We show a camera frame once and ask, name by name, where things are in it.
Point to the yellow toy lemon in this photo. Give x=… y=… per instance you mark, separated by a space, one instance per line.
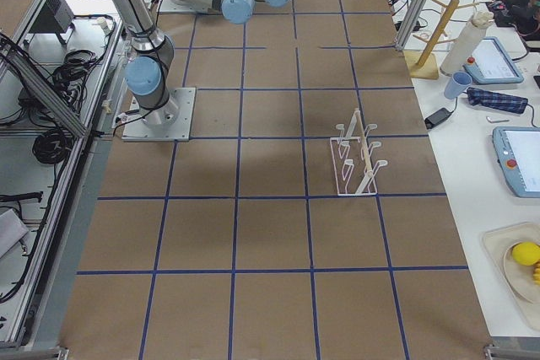
x=526 y=253

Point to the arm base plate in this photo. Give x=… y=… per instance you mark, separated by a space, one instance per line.
x=170 y=123

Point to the black power adapter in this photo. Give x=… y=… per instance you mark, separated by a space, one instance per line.
x=436 y=118

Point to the wooden mug tree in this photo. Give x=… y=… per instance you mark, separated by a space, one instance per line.
x=423 y=64

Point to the folded plaid umbrella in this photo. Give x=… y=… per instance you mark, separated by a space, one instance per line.
x=497 y=101

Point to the white paper roll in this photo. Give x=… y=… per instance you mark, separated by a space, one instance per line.
x=467 y=41

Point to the teach pendant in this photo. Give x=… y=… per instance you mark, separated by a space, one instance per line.
x=517 y=151
x=491 y=64

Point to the grey electronics box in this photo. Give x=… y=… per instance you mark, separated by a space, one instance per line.
x=55 y=17

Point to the beige tray with plate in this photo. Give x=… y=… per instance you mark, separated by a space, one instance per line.
x=499 y=244

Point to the upper teach pendant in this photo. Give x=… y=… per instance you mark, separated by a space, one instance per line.
x=491 y=64

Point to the blue cup on desk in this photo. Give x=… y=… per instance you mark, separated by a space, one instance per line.
x=458 y=83

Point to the lower teach pendant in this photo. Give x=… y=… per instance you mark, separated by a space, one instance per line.
x=517 y=151

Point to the white wire cup rack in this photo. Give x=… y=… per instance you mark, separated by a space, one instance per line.
x=353 y=167

